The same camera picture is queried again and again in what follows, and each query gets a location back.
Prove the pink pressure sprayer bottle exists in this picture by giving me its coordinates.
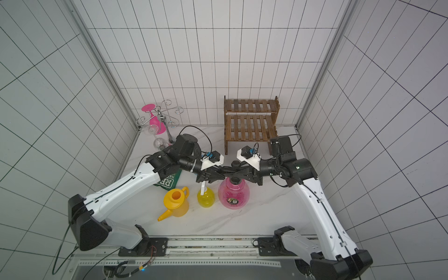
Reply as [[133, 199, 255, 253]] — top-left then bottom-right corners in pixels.
[[218, 177, 250, 210]]

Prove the yellow spray bottle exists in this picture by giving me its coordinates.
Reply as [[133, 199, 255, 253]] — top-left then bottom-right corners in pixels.
[[197, 182, 215, 208]]

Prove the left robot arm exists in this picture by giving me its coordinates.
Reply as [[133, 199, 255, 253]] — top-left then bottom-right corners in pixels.
[[68, 134, 225, 254]]

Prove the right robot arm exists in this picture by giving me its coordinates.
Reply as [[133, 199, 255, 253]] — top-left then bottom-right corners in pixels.
[[222, 135, 373, 280]]

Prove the yellow watering can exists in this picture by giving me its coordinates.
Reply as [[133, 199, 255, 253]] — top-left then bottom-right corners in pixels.
[[157, 187, 190, 222]]

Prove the wooden two-tier shelf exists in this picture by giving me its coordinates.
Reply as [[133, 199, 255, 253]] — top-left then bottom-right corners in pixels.
[[224, 97, 280, 154]]

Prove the green snack bag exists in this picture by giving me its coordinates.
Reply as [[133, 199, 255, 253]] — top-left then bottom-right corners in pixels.
[[155, 170, 182, 191]]

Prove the chrome wine glass rack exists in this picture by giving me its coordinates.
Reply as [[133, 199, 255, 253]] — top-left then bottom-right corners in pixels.
[[136, 100, 184, 146]]

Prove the clear wine glass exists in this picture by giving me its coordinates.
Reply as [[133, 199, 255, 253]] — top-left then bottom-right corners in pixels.
[[148, 124, 169, 151]]

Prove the pink wine glass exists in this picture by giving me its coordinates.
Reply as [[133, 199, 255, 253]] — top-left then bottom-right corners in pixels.
[[141, 104, 166, 135]]

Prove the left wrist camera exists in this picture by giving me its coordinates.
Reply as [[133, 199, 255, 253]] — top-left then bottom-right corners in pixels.
[[201, 151, 225, 170]]

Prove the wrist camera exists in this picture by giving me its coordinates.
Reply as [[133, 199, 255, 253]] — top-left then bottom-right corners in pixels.
[[236, 146, 261, 171], [201, 151, 225, 170]]

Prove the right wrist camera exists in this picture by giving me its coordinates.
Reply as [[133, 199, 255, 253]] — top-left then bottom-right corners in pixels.
[[236, 146, 261, 171]]

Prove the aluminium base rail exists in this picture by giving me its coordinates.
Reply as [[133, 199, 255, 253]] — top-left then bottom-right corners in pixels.
[[71, 234, 352, 268]]

